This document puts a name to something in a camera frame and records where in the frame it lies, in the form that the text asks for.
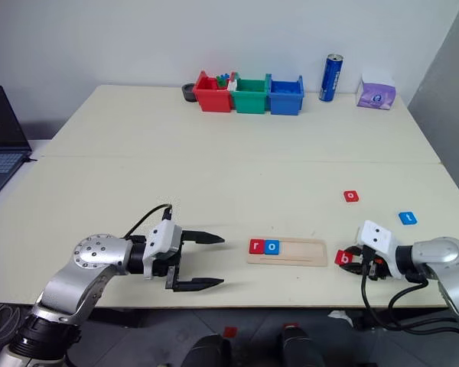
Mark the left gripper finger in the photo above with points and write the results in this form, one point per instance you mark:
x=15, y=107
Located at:
x=195, y=286
x=200, y=238

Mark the blue plastic bin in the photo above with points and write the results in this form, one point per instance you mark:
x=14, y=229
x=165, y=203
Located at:
x=285, y=102

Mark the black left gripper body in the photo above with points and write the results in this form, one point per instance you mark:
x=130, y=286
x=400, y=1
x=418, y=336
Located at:
x=174, y=264

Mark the white red small box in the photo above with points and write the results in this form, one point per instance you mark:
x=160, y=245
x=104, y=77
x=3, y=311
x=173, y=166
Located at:
x=233, y=82

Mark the dark laptop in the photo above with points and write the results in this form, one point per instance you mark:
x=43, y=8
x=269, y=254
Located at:
x=2, y=130

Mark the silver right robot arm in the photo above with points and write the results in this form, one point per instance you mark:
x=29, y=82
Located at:
x=443, y=264

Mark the small blue green toy blocks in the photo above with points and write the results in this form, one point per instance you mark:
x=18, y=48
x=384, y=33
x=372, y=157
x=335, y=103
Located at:
x=223, y=79

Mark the wooden letter tray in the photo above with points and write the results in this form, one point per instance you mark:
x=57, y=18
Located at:
x=302, y=252

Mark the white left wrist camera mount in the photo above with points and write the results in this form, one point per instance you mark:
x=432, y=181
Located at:
x=164, y=235

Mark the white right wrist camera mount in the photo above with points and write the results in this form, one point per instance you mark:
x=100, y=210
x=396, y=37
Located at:
x=378, y=237

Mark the purple tissue box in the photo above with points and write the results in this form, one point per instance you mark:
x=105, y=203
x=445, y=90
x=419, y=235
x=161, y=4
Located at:
x=375, y=95

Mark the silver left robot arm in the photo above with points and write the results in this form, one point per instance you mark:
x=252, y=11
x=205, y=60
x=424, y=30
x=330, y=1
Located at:
x=80, y=275

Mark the blue drink can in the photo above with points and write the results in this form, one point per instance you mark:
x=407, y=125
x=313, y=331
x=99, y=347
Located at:
x=331, y=78

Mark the dark rounded shape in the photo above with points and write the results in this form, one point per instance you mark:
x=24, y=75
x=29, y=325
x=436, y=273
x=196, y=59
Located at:
x=206, y=351
x=300, y=348

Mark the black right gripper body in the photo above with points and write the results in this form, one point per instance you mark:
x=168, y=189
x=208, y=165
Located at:
x=382, y=269

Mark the black round holder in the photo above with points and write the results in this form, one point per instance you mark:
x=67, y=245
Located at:
x=188, y=93

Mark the blue letter t block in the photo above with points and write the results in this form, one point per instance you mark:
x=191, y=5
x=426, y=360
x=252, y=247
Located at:
x=408, y=218

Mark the green plastic bin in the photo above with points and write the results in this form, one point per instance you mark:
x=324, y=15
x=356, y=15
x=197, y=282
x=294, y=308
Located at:
x=250, y=101

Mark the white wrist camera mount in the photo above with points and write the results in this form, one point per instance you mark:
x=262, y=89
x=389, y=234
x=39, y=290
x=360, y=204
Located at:
x=378, y=237
x=164, y=235

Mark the white crumpled paper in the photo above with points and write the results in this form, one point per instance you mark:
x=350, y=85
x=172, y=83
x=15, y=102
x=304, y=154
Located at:
x=339, y=317

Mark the blue letter o block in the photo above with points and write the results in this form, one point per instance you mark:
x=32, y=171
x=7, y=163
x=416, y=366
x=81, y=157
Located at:
x=272, y=247

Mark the red letter b block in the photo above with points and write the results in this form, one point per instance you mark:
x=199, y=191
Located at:
x=344, y=258

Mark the red letter r block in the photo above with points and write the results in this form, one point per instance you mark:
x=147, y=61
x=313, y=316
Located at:
x=256, y=246

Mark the red plastic bin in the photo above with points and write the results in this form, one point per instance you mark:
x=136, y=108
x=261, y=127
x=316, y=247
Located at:
x=213, y=100

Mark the red letter o block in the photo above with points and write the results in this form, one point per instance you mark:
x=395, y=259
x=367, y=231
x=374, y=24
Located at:
x=351, y=196

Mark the red square floor marker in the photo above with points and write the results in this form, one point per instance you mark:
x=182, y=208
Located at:
x=230, y=331

